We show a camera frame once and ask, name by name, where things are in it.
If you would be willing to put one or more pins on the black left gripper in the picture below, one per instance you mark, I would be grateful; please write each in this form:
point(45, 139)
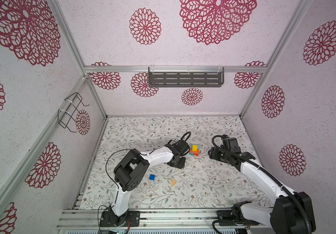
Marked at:
point(181, 165)

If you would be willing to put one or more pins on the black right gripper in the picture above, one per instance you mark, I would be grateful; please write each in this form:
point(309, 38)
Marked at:
point(214, 151)

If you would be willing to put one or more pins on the orange wood rectangular block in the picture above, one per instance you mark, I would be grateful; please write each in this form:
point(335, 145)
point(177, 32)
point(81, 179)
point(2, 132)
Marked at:
point(194, 153)

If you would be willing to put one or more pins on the dark blue wood cube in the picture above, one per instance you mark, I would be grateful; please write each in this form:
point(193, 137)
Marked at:
point(152, 177)

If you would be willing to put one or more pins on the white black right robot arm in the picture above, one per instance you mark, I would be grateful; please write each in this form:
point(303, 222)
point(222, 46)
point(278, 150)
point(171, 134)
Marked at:
point(291, 213)

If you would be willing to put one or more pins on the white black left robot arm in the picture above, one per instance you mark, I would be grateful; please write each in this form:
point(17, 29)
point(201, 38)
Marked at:
point(129, 173)

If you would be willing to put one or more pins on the natural wood triangle block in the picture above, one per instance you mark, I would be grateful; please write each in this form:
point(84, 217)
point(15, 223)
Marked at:
point(173, 183)

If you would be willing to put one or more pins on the dark grey wall shelf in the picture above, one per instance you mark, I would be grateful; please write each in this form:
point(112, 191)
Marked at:
point(188, 79)

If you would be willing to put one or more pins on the black wire wall rack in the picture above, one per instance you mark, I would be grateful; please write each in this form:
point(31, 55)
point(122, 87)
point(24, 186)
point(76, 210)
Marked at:
point(74, 118)

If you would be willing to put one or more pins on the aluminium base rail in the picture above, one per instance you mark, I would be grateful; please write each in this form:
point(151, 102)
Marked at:
point(148, 219)

